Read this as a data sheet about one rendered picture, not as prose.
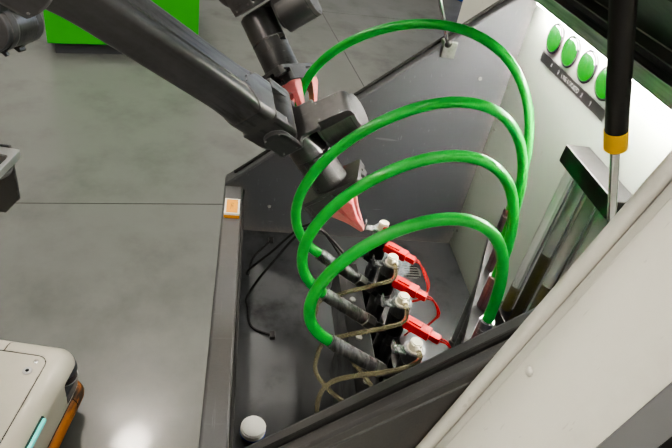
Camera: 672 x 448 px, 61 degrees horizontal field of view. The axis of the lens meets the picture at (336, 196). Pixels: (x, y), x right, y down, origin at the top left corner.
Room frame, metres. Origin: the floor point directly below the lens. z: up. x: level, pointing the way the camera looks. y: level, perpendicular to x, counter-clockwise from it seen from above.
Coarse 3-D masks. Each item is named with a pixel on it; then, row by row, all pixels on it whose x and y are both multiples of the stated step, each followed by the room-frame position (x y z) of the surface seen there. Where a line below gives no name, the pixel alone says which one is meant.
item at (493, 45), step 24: (384, 24) 0.82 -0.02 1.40; (408, 24) 0.81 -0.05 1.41; (432, 24) 0.80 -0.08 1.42; (456, 24) 0.80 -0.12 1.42; (336, 48) 0.83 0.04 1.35; (504, 48) 0.79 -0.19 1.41; (312, 72) 0.83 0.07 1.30; (528, 96) 0.78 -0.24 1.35; (528, 120) 0.77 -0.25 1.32; (528, 144) 0.77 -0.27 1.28; (528, 168) 0.77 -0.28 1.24
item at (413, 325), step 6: (408, 318) 0.57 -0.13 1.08; (414, 318) 0.57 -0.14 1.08; (408, 324) 0.56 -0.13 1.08; (414, 324) 0.56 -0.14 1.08; (420, 324) 0.56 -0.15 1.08; (408, 330) 0.56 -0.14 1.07; (414, 330) 0.56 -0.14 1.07; (420, 330) 0.55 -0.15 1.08; (426, 330) 0.55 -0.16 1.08; (432, 330) 0.56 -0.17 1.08; (420, 336) 0.55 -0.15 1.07; (426, 336) 0.55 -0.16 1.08; (432, 336) 0.55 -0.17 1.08; (438, 336) 0.55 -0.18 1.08; (438, 342) 0.54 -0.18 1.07
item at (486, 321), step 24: (432, 216) 0.49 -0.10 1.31; (456, 216) 0.49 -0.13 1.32; (384, 240) 0.47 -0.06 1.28; (336, 264) 0.47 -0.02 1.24; (504, 264) 0.50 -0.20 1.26; (312, 288) 0.46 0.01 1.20; (504, 288) 0.51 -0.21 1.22; (312, 312) 0.46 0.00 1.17; (336, 336) 0.48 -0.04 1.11; (360, 360) 0.48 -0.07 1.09
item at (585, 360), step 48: (624, 240) 0.38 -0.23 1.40; (576, 288) 0.38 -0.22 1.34; (624, 288) 0.34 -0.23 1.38; (528, 336) 0.38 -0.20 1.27; (576, 336) 0.34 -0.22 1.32; (624, 336) 0.32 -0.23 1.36; (480, 384) 0.38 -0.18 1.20; (528, 384) 0.34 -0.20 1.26; (576, 384) 0.31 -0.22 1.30; (624, 384) 0.29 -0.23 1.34; (432, 432) 0.38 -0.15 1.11; (480, 432) 0.34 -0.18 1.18; (528, 432) 0.31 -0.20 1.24; (576, 432) 0.28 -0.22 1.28
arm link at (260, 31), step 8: (264, 8) 0.90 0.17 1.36; (272, 8) 0.90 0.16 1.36; (248, 16) 0.89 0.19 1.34; (256, 16) 0.89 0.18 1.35; (264, 16) 0.89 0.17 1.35; (272, 16) 0.90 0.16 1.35; (248, 24) 0.89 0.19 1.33; (256, 24) 0.88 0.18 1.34; (264, 24) 0.89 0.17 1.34; (272, 24) 0.89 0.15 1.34; (248, 32) 0.89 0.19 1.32; (256, 32) 0.88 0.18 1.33; (264, 32) 0.88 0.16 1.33; (272, 32) 0.88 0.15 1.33; (280, 32) 0.89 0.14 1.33; (256, 40) 0.88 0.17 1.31
